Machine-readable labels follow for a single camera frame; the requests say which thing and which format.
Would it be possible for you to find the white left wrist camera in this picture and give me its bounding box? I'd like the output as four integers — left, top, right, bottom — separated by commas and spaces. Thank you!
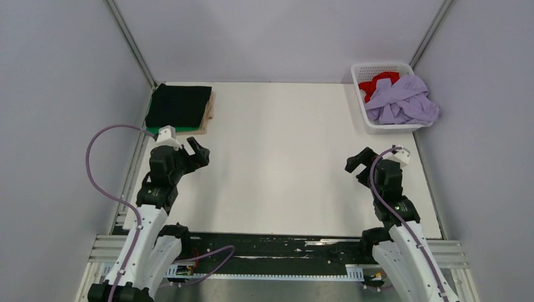
155, 126, 183, 150

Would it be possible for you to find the red t shirt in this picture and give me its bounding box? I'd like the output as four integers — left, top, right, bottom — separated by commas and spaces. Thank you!
358, 71, 400, 103

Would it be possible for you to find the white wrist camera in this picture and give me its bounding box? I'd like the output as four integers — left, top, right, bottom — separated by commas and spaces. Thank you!
384, 145, 411, 168
155, 126, 183, 150

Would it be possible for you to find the folded green t shirt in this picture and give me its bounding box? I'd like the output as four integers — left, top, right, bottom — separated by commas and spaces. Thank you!
146, 126, 206, 135

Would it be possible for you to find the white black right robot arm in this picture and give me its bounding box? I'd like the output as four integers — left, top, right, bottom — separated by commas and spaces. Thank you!
345, 145, 460, 301

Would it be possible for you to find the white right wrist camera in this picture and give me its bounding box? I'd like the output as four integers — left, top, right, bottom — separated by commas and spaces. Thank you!
384, 145, 411, 168

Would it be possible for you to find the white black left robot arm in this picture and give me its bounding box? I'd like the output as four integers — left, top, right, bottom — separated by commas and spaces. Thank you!
88, 134, 210, 301

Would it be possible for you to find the folded beige t shirt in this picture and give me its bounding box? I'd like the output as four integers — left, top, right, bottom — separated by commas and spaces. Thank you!
176, 92, 215, 135

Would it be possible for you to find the lavender t shirt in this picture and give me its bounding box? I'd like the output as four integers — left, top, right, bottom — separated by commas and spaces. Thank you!
364, 74, 441, 126

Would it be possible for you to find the white plastic laundry basket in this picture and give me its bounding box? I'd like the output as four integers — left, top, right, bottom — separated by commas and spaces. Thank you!
350, 62, 426, 135

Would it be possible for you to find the black t shirt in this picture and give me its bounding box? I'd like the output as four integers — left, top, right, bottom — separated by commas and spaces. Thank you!
145, 84, 212, 128

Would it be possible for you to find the white slotted cable duct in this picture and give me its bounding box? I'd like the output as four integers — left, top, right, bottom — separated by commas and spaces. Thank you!
164, 265, 365, 282

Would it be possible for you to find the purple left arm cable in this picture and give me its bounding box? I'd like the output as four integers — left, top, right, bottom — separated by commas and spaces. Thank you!
85, 124, 236, 302

